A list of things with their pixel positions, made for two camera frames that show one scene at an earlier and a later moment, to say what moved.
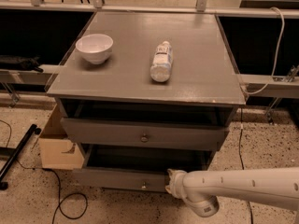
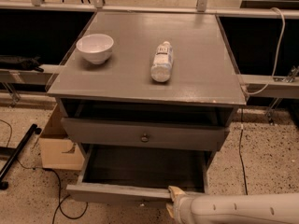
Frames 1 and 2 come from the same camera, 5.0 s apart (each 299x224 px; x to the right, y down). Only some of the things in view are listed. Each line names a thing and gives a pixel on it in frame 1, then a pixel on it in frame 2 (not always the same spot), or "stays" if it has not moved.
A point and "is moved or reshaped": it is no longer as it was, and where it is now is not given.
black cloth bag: [20, 63] stays
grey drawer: [137, 167] is moved or reshaped
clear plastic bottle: [161, 68] stays
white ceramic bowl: [94, 48] stays
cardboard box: [58, 150] stays
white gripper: [176, 181] to [181, 206]
